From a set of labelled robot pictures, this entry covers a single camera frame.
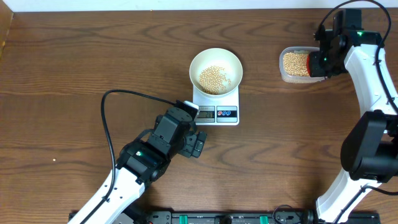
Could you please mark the clear plastic bean container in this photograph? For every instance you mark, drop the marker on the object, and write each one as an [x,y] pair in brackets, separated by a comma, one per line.
[293,65]

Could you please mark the cream round bowl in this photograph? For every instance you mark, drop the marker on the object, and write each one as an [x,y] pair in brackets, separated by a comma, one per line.
[218,57]

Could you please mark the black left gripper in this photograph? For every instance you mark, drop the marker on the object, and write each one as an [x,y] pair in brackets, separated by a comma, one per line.
[194,144]

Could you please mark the red plastic measuring scoop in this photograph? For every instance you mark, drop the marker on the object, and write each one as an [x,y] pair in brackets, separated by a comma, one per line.
[308,64]

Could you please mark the brown wooden side panel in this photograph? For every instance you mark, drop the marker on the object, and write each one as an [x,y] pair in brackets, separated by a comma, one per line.
[6,17]

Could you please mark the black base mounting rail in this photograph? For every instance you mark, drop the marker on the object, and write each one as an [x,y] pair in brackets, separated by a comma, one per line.
[166,217]

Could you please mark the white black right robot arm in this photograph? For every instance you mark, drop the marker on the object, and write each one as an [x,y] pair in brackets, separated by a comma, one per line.
[369,152]

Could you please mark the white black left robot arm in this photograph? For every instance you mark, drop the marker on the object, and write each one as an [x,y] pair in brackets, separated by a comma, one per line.
[140,163]

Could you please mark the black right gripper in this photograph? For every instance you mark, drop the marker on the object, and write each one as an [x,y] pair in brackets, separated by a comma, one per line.
[315,70]

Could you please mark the white digital kitchen scale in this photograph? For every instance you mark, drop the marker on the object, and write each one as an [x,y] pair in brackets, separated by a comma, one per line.
[217,110]

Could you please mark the yellow soybeans in bowl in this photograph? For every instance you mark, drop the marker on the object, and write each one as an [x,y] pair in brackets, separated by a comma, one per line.
[214,80]

